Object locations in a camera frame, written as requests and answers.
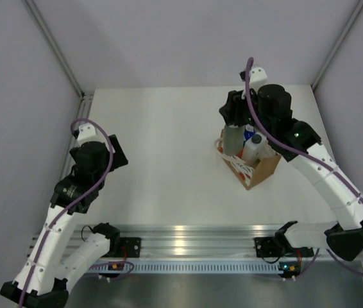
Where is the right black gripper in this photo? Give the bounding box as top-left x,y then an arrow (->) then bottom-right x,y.
219,85 -> 273,138

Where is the orange bottle blue cap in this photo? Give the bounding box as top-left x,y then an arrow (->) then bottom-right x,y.
244,125 -> 256,141

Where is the white bottle grey cap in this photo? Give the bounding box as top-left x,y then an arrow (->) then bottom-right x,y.
242,133 -> 267,165

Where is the brown canvas bag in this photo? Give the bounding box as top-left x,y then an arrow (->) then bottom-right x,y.
214,129 -> 282,190

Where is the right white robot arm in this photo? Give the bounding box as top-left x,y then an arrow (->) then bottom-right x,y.
219,84 -> 363,262

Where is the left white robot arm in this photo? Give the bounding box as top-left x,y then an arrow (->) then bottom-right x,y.
0,135 -> 128,307

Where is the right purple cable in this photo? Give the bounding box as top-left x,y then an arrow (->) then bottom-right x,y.
244,57 -> 363,278

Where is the purple cable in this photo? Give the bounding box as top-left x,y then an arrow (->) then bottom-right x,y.
17,119 -> 115,308
244,57 -> 363,278

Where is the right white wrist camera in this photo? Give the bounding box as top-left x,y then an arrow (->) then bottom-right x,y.
249,65 -> 267,92

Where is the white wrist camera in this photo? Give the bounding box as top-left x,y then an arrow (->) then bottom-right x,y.
249,65 -> 267,92
74,123 -> 101,146

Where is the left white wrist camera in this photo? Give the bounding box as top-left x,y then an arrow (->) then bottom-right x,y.
74,123 -> 101,146

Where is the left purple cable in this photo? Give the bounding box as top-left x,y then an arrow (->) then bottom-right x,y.
17,119 -> 115,308

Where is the left aluminium frame post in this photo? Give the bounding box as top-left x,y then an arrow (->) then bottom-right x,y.
21,0 -> 85,97

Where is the aluminium frame post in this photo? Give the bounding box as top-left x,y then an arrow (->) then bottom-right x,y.
21,0 -> 85,97
310,0 -> 363,92

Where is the left black mount plate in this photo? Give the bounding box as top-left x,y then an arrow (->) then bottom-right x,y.
117,237 -> 142,259

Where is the black mount plate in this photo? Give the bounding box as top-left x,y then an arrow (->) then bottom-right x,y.
254,237 -> 282,259
117,237 -> 142,259

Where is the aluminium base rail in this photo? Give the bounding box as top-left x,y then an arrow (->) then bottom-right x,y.
27,224 -> 363,259

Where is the grey slotted cable duct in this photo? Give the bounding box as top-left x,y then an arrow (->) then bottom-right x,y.
88,261 -> 300,275

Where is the right aluminium frame post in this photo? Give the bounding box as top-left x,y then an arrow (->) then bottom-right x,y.
310,0 -> 363,92

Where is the right black mount plate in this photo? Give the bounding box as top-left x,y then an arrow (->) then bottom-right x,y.
254,237 -> 282,259

